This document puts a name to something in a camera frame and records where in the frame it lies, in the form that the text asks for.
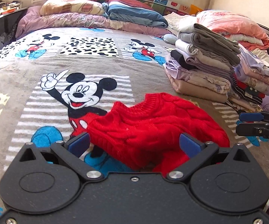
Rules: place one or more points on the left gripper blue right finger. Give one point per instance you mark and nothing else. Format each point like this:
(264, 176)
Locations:
(190, 145)

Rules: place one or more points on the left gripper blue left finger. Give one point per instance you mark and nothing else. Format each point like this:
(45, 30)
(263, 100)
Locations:
(78, 144)

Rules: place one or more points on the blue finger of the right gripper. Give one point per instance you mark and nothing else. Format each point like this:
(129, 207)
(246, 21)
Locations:
(250, 129)
(251, 117)

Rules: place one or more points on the red knit sweater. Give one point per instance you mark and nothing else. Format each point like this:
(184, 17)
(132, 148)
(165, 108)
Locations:
(148, 133)

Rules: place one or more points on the right stack of folded clothes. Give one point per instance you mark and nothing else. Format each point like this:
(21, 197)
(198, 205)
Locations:
(250, 87)

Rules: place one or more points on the stack of folded clothes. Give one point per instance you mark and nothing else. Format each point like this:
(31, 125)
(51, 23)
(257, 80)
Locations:
(250, 87)
(202, 63)

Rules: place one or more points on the left stack of folded clothes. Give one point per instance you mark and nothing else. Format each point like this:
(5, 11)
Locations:
(202, 63)

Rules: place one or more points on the Mickey Mouse grey blanket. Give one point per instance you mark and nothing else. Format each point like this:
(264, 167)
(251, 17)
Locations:
(48, 70)

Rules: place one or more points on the pink folded quilt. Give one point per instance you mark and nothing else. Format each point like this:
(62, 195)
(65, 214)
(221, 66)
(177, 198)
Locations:
(235, 27)

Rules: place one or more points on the purple floral quilt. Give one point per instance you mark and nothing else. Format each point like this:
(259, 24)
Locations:
(33, 21)

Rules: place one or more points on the yellow patterned pillow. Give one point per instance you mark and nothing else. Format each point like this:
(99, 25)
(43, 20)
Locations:
(51, 7)

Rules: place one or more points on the blue folded blanket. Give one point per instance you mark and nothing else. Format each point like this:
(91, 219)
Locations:
(120, 12)

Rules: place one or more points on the dark desk with clutter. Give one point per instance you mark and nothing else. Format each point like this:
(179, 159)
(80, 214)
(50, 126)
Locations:
(9, 22)

